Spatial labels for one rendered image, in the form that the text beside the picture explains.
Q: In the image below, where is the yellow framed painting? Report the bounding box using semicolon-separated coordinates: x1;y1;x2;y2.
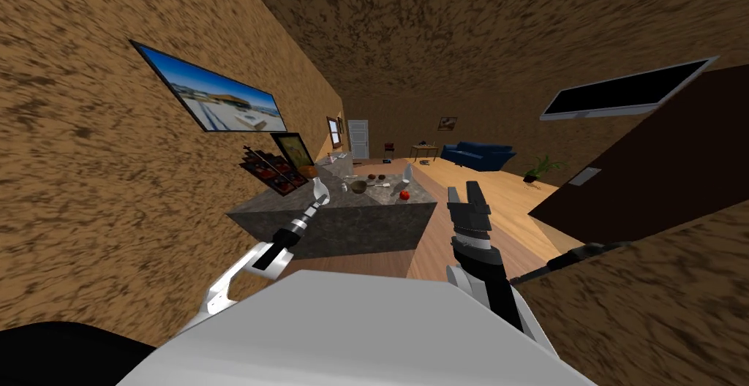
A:
270;132;317;170

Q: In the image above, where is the black wall television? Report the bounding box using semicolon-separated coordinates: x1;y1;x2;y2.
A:
539;55;720;121

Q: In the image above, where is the dark brown door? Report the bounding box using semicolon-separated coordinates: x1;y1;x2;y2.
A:
527;63;749;245

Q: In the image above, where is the blue sofa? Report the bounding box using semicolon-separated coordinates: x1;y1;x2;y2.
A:
440;141;518;173

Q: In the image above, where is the green potted plant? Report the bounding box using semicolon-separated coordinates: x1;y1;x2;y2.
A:
522;154;565;185

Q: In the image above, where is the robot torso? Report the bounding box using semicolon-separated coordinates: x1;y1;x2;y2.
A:
116;268;599;386

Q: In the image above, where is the grey door handle plate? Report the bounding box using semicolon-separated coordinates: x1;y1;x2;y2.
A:
568;167;603;187

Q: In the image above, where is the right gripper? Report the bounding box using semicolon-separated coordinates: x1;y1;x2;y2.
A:
447;181;494;242

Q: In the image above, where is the dark rack with red items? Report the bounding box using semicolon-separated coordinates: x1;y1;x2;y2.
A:
238;145;309;197

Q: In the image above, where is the white panel door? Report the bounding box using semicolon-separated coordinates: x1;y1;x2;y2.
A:
347;119;370;160

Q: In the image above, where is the large landscape wall picture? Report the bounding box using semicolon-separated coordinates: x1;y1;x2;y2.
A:
129;39;288;134

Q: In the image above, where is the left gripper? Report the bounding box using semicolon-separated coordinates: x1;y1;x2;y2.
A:
311;176;332;207

